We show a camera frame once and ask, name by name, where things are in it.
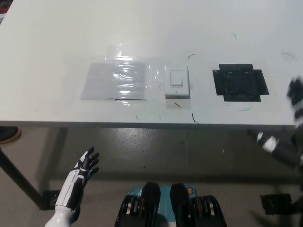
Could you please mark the clear plastic film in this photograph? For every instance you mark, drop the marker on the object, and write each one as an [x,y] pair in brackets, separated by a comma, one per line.
[155,73]

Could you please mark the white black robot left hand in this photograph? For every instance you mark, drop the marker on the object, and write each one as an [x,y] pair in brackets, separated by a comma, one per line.
[75,179]

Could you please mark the white wall switch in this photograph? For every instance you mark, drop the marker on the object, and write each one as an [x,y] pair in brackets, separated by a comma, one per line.
[177,81]

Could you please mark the black tape patch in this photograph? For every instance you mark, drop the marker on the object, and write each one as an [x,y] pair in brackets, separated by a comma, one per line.
[239,82]

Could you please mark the black table leg with foot plate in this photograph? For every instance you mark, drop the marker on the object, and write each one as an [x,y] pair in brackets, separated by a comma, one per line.
[21,179]
[275,203]

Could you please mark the black shoe with brown sole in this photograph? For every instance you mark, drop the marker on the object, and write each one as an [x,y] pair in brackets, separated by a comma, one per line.
[9,136]

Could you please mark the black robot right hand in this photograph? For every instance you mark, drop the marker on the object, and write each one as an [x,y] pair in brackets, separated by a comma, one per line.
[284,151]

